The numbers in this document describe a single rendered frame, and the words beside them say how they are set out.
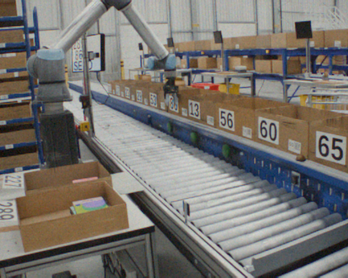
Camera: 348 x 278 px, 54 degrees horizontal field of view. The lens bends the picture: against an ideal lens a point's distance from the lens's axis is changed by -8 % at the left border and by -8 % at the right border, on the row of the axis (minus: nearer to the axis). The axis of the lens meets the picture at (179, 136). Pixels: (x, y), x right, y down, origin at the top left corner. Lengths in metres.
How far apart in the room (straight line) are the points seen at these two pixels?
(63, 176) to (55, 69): 0.56
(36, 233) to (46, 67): 0.99
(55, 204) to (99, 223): 0.30
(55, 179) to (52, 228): 0.61
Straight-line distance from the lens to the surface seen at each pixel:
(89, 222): 1.27
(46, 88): 1.97
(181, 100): 2.63
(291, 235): 1.26
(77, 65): 3.18
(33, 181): 1.83
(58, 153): 2.00
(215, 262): 1.15
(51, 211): 1.53
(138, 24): 2.30
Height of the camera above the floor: 1.35
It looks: 13 degrees down
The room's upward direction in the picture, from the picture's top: 3 degrees counter-clockwise
